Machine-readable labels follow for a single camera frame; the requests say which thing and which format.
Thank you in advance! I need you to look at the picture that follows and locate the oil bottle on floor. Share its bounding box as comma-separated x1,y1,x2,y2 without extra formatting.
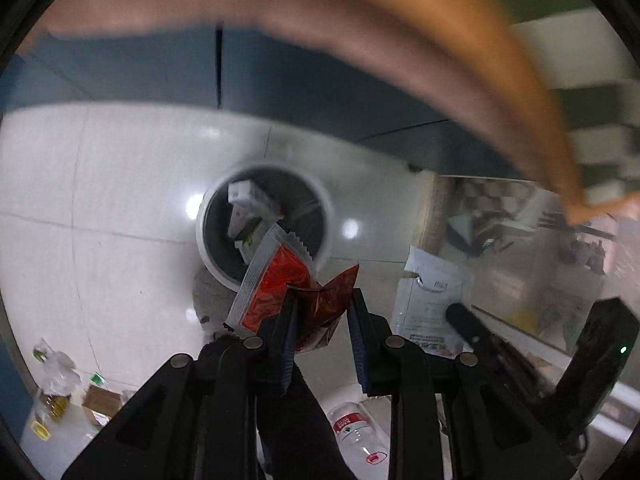
30,339,80,441

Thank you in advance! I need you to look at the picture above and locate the clear plastic bottle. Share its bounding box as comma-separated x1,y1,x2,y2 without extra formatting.
328,402,390,479

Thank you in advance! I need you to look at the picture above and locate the red torn sauce packet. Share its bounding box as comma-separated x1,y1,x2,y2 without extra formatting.
226,224,359,353

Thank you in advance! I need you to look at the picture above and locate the silver sachet packet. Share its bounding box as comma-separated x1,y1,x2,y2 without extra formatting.
390,246,464,359

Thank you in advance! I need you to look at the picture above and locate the green white checkered mat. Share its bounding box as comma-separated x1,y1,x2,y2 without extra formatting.
22,0,639,223

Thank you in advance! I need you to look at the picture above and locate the white round trash bin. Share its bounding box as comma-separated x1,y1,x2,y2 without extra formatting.
195,160,334,292

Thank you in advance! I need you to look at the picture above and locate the small cardboard box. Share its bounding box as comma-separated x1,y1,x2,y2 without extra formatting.
81,385,122,428

